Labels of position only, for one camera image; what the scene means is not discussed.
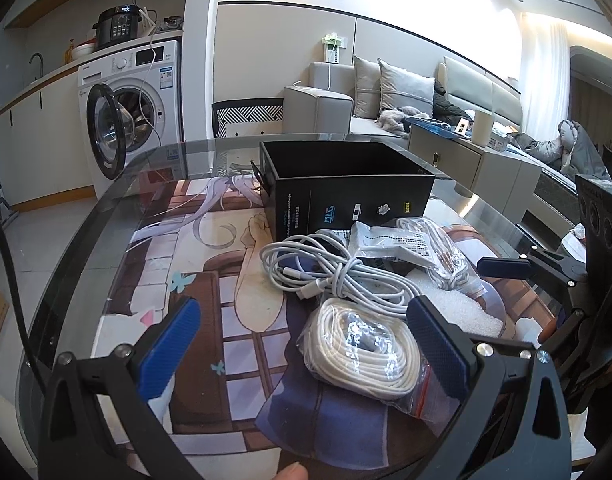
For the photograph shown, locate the white hanging cable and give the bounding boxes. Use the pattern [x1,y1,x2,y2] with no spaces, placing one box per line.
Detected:
[133,7,164,146]

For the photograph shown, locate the wall socket with green charger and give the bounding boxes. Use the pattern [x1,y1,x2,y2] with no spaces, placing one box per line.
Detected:
[322,33,348,64]

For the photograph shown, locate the person's left hand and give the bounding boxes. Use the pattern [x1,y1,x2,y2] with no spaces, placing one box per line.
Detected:
[275,462,309,480]

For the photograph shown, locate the kitchen counter cabinet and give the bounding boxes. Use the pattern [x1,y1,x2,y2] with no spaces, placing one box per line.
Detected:
[0,62,99,211]

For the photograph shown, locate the beige sofa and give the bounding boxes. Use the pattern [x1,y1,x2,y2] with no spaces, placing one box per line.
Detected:
[284,55,524,146]

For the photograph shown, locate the black cable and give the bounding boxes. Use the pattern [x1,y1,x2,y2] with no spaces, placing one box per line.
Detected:
[0,200,52,376]

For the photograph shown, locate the grey pillow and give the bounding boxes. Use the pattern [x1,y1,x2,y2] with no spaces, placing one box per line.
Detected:
[352,55,387,120]
[377,58,435,118]

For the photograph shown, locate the white washing machine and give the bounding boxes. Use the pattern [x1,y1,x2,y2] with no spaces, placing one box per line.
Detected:
[76,40,183,181]

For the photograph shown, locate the white curtain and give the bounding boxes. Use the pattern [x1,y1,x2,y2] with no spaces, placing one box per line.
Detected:
[523,15,572,126]

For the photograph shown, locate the patterned black white chair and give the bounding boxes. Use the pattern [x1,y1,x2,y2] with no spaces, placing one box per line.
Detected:
[211,99,285,138]

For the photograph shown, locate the white cylinder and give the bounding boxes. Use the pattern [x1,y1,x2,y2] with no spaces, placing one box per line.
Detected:
[472,109,494,147]

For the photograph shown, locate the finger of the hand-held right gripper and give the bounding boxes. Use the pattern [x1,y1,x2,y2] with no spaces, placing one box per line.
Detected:
[477,255,587,288]
[536,305,594,361]

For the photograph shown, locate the black jacket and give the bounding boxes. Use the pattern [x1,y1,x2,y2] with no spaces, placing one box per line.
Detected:
[432,79,479,123]

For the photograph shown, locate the red and white bowls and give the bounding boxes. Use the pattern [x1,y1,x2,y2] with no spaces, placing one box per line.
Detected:
[68,40,97,63]

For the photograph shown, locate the beige side cabinet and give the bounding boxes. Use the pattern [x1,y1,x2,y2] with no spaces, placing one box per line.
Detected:
[408,122,542,216]

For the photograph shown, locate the white cable bundle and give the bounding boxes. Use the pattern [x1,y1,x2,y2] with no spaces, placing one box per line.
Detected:
[260,227,439,321]

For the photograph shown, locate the white foam sheet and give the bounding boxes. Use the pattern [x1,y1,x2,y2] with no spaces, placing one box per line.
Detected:
[406,267,504,338]

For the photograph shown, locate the bagged white cable coil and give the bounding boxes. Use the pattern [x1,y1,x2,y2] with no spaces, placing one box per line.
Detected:
[296,297,459,418]

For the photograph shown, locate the blue flat box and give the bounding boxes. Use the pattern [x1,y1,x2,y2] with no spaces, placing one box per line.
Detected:
[406,116,474,138]

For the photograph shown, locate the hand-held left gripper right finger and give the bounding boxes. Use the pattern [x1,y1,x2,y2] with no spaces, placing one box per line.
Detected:
[406,296,572,480]

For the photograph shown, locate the black cardboard box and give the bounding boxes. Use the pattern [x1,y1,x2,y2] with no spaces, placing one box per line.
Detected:
[258,140,436,242]

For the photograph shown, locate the tissue box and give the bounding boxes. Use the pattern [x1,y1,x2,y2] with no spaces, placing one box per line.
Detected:
[488,127,512,153]

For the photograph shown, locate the printed table mat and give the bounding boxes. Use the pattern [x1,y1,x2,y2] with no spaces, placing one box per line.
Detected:
[68,175,552,480]

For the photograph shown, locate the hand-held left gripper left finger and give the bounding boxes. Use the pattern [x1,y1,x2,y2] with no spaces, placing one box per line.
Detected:
[38,295,202,480]

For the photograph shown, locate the white printed pouch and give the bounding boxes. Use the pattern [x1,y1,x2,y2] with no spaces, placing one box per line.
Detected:
[347,221,442,266]

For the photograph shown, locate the clear bag with white cable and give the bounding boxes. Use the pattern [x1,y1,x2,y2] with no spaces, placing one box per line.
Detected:
[393,217,487,296]

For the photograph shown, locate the grey down jacket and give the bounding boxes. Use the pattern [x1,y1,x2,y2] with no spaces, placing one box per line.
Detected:
[516,120,612,181]

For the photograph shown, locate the grey furry cloth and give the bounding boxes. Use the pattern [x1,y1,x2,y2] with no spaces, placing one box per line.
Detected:
[377,106,434,136]

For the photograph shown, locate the black pressure cooker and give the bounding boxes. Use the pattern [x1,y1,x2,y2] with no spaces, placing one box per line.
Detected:
[92,5,143,52]

